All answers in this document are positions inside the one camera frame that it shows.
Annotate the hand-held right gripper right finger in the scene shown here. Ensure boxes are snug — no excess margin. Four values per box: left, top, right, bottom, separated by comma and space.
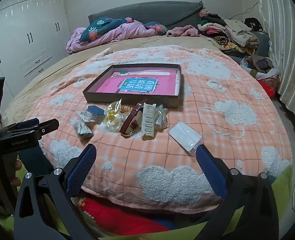
196, 145, 281, 240

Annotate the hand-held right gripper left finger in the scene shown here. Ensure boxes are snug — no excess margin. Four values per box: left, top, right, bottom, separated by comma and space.
14, 144, 98, 240

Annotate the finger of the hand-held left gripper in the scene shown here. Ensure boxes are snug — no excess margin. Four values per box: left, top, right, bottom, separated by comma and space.
3, 118, 40, 132
25, 119, 60, 140

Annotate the blue jewelry box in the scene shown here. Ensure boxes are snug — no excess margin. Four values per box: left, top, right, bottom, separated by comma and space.
87, 105, 105, 119

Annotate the shallow cardboard box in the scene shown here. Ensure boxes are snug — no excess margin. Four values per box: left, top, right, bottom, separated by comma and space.
83, 64, 182, 108

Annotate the brown strap wristwatch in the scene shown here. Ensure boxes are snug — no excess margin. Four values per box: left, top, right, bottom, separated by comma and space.
119, 102, 144, 137

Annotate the cream hair claw clip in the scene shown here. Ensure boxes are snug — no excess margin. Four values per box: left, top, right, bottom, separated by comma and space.
141, 102, 159, 138

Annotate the person's left hand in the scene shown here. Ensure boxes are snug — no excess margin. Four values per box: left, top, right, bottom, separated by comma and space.
9, 159, 23, 185

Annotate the dark bow packet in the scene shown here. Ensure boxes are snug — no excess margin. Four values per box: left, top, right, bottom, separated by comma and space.
74, 119, 94, 138

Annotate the orange plaid fleece blanket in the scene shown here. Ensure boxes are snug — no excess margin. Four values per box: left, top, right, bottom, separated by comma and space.
25, 44, 293, 212

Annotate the tan bed sheet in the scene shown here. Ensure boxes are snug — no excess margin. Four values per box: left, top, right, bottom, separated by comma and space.
1, 34, 228, 128

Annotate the yellow trinket clear bag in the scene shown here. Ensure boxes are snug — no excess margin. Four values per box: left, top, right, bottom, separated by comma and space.
100, 99, 128, 133

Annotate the red cloth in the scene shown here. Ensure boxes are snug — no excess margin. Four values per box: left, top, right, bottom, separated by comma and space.
84, 196, 173, 233

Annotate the small clear packet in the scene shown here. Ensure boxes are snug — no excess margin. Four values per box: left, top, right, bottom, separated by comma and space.
156, 105, 169, 129

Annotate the yellow-green cloth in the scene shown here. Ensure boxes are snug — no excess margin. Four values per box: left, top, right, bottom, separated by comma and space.
0, 165, 294, 240

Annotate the pink book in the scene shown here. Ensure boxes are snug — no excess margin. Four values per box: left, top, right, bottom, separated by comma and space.
96, 67, 180, 96

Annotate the white wardrobe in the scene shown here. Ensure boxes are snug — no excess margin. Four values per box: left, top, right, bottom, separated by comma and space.
0, 0, 72, 120

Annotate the red bag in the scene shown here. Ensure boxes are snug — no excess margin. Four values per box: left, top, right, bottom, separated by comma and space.
256, 76, 279, 98

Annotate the dark floral pillow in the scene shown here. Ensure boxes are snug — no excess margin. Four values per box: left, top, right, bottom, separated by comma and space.
80, 17, 168, 42

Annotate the heap of dark clothes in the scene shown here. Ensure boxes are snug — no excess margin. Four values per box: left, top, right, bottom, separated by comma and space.
240, 55, 280, 79

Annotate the pink duvet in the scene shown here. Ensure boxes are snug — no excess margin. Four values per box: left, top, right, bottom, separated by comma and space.
66, 21, 168, 54

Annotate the pile of clothes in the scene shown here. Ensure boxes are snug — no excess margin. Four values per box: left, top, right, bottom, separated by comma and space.
197, 9, 270, 55

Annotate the pink fuzzy garment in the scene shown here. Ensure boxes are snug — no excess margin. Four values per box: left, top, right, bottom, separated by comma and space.
166, 25, 200, 37

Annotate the cream curtain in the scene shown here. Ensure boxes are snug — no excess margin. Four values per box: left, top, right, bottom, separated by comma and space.
257, 0, 295, 128

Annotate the black garment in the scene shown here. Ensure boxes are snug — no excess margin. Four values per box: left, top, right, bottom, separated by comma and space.
244, 17, 263, 33

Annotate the grey headboard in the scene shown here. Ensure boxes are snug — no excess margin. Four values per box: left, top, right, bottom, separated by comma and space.
88, 1, 203, 30

